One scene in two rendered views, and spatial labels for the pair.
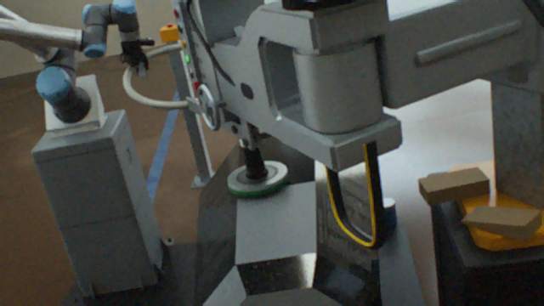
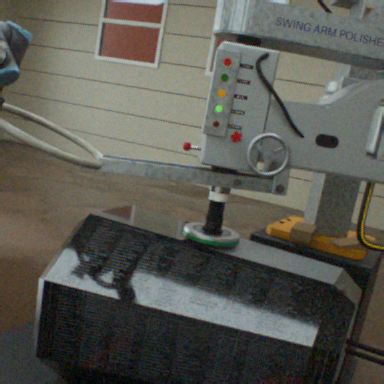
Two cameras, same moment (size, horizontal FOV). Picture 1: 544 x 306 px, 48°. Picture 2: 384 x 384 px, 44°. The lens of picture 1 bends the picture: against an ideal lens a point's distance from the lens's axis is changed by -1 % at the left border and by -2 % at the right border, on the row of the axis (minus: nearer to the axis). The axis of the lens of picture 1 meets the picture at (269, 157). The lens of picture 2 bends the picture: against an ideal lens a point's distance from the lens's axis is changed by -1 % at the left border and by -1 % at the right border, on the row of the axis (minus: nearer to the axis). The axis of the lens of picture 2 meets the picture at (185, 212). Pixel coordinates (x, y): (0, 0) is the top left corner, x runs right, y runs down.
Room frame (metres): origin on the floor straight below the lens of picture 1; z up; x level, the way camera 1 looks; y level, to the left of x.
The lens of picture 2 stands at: (1.55, 1.75, 1.28)
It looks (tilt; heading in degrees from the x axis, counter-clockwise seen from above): 12 degrees down; 289
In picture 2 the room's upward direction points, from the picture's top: 10 degrees clockwise
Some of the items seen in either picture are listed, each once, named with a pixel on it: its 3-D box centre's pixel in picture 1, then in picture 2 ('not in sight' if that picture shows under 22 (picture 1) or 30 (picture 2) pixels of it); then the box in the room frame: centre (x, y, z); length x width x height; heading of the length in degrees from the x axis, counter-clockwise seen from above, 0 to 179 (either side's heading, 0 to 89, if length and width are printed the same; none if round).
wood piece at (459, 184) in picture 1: (453, 185); (303, 231); (1.73, -0.55, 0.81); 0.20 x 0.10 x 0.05; 90
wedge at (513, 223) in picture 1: (500, 217); (351, 241); (1.50, -0.61, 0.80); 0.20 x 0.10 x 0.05; 38
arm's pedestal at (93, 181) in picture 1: (104, 203); not in sight; (2.97, 0.89, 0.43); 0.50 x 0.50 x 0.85; 88
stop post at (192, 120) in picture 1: (189, 106); not in sight; (3.96, 0.45, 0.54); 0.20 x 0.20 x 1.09; 82
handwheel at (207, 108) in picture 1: (218, 104); (266, 154); (1.86, 0.12, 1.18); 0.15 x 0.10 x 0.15; 22
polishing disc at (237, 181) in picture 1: (257, 175); (211, 231); (2.01, 0.05, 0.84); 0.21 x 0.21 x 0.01
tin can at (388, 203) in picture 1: (387, 212); not in sight; (2.90, -0.56, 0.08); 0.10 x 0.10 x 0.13
